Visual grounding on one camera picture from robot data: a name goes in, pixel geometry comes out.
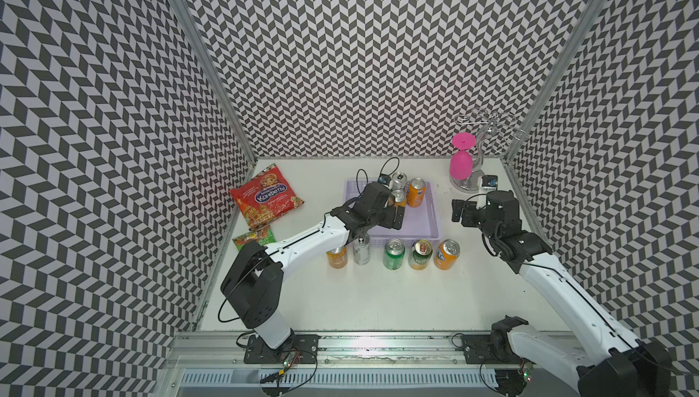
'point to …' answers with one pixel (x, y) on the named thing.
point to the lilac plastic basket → (420, 223)
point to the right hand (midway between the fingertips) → (469, 206)
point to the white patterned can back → (399, 181)
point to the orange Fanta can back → (416, 192)
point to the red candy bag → (264, 198)
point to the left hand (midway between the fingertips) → (389, 209)
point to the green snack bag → (263, 236)
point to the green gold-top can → (420, 254)
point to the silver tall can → (361, 250)
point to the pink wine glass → (460, 163)
